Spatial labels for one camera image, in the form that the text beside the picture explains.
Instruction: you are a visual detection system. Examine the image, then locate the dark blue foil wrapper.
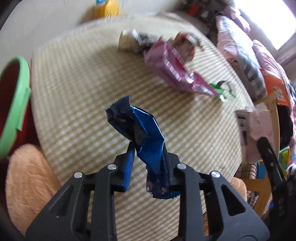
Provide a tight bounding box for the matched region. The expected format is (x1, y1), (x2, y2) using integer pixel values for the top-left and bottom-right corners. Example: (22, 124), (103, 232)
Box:
(106, 96), (180, 199)

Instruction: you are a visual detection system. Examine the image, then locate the orange red book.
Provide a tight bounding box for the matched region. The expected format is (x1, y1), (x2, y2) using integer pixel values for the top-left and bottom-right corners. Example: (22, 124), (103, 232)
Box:
(260, 69), (290, 107)

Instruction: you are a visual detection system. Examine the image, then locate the checkered yellow tablecloth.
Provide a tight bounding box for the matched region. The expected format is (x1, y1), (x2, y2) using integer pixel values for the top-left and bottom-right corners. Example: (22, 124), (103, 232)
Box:
(31, 14), (252, 240)

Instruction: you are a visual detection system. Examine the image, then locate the red green trash bin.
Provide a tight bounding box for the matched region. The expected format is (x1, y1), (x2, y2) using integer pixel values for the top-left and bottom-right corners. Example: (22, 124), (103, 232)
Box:
(1, 56), (32, 159)

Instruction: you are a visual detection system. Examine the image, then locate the wooden chair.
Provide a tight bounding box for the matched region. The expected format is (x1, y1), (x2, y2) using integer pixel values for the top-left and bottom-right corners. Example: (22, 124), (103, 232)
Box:
(243, 93), (280, 216)

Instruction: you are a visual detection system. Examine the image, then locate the pink blanket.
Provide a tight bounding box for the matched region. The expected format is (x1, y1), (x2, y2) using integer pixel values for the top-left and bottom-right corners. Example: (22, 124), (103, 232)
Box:
(253, 40), (294, 94)

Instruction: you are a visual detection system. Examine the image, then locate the yellow duck toy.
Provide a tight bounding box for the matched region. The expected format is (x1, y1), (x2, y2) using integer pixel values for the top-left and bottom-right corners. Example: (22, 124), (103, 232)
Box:
(94, 0), (120, 19)

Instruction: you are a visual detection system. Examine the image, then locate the pink patterned paper wrapper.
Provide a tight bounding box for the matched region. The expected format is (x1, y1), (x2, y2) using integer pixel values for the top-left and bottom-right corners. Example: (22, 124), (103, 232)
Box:
(235, 103), (275, 164)

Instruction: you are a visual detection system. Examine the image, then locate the orange plush seat cushion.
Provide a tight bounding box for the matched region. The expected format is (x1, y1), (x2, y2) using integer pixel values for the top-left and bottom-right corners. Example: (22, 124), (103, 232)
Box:
(6, 144), (61, 235)

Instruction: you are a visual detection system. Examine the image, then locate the green clear plastic wrapper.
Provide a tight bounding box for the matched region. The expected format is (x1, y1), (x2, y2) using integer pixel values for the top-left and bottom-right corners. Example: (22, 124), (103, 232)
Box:
(210, 80), (236, 102)

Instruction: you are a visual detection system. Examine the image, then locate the plaid bed quilt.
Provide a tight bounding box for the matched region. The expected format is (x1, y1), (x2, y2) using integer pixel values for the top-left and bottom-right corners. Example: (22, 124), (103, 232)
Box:
(216, 15), (267, 102)

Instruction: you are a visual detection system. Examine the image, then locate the pink plastic bag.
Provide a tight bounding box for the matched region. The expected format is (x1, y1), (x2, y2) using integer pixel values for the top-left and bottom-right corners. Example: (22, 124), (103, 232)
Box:
(144, 32), (219, 97)

